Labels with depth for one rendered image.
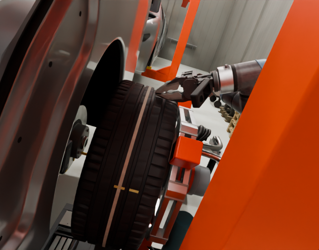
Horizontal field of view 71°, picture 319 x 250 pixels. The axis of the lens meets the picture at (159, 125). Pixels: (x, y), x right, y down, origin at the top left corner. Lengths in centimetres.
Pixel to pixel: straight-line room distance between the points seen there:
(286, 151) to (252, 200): 9
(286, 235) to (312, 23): 33
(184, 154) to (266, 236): 30
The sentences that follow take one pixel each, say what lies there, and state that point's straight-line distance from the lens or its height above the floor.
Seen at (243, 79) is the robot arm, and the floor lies 132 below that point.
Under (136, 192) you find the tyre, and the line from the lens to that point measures 66.
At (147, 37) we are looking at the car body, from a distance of 349.
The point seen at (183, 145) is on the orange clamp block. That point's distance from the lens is 64.
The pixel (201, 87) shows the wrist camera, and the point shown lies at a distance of 71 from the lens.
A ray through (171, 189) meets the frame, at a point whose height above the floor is 97.
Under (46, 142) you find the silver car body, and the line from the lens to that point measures 54.
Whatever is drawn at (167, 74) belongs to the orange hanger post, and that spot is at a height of 68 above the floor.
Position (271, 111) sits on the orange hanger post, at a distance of 39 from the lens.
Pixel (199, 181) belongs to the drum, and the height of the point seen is 88.
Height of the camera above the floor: 138
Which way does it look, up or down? 22 degrees down
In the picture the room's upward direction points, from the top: 18 degrees clockwise
